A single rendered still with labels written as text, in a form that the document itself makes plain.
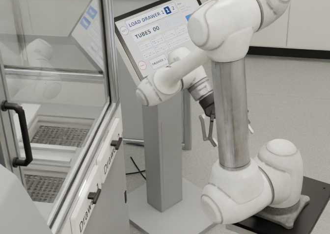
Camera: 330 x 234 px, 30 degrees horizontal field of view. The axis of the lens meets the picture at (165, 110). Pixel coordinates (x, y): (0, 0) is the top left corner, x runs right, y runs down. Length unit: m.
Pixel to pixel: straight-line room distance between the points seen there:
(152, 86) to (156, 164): 1.03
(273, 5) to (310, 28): 3.01
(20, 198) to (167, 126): 2.06
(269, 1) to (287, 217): 0.80
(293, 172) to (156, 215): 1.38
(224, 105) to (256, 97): 2.57
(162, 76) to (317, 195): 0.72
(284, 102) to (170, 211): 1.41
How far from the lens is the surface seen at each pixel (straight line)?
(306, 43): 4.87
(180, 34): 2.85
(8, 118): 1.51
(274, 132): 4.06
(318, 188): 2.39
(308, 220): 2.25
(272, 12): 1.83
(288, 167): 2.09
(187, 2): 2.94
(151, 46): 2.74
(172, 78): 2.14
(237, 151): 1.93
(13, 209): 1.04
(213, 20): 1.71
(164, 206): 3.34
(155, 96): 2.20
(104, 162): 2.32
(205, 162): 3.77
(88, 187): 2.15
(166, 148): 3.13
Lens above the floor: 2.27
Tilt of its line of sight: 32 degrees down
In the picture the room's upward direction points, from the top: 2 degrees counter-clockwise
